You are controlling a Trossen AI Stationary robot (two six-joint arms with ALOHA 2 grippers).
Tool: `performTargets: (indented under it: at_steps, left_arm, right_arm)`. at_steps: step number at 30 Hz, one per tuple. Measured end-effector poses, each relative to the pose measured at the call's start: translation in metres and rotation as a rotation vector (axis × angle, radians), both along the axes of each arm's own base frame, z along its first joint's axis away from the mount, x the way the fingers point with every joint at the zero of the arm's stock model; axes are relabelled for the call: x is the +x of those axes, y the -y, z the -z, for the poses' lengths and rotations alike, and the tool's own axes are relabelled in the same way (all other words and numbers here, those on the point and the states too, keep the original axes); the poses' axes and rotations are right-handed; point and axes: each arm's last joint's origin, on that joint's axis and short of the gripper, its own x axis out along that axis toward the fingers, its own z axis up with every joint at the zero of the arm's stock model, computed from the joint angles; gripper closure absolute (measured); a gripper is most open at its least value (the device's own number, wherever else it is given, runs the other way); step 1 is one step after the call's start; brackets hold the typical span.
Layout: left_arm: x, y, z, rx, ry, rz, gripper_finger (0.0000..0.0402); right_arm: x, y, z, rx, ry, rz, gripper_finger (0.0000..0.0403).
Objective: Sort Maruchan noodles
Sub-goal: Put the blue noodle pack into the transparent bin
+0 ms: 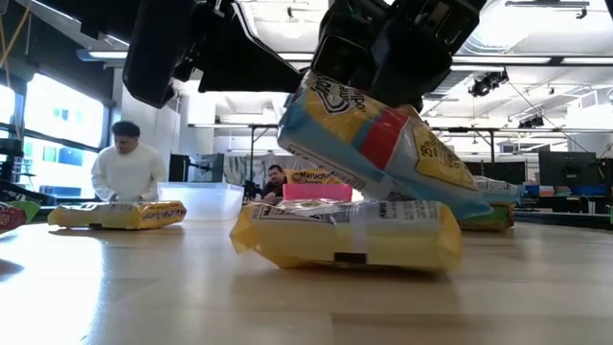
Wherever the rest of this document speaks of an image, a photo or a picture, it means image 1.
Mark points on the person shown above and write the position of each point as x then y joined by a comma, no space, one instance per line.
275,179
127,172

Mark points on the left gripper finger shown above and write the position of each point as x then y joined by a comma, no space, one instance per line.
239,67

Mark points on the black computer tower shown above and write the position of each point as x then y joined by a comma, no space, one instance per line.
178,167

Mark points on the background workbench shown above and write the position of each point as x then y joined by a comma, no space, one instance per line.
565,206

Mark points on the yellow Maruchan noodle packet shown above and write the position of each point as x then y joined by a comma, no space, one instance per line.
115,215
311,176
335,239

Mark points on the black computer monitor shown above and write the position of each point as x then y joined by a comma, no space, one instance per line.
570,167
208,167
507,170

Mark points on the red plastic bin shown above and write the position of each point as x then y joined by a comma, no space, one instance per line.
316,191

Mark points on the black workstation frame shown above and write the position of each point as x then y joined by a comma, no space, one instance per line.
230,125

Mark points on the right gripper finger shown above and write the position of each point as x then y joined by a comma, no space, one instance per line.
407,72
345,52

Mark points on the large window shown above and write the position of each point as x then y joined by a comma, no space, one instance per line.
62,144

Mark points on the red green packet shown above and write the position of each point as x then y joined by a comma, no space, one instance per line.
12,218

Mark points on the lime green Maruchan noodle packet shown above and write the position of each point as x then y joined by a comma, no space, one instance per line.
493,218

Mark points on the black track spotlight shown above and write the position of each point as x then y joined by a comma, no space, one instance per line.
488,84
531,121

